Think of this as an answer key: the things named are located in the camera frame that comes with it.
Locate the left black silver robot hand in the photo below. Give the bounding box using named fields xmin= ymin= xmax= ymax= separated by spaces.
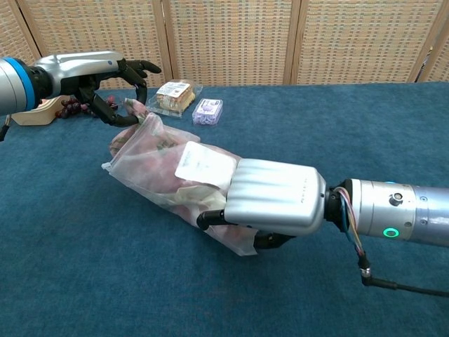
xmin=29 ymin=51 xmax=162 ymax=127

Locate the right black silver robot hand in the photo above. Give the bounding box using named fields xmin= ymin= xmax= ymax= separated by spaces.
xmin=196 ymin=157 xmax=329 ymax=251

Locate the transparent plastic zip bag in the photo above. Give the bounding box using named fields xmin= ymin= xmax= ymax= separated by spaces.
xmin=101 ymin=111 xmax=260 ymax=257

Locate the dark red grape bunch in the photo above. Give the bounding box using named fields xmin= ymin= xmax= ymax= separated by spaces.
xmin=55 ymin=94 xmax=117 ymax=119

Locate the beige rectangular tray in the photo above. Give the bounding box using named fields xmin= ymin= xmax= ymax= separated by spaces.
xmin=9 ymin=98 xmax=62 ymax=126

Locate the packaged sandwich in clear wrap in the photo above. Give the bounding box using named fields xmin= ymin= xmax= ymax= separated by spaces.
xmin=145 ymin=79 xmax=204 ymax=119

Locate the small purple plastic box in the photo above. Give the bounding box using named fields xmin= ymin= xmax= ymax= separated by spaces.
xmin=192 ymin=98 xmax=225 ymax=126

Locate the woven wicker folding screen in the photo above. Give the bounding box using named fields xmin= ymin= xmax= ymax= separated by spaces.
xmin=0 ymin=0 xmax=449 ymax=91

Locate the blue felt table mat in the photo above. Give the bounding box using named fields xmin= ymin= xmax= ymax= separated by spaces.
xmin=0 ymin=81 xmax=449 ymax=337

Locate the coloured right wrist wire bundle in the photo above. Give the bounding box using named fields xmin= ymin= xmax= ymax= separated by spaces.
xmin=331 ymin=187 xmax=368 ymax=254

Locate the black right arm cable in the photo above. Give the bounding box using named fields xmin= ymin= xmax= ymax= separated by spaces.
xmin=356 ymin=249 xmax=449 ymax=299

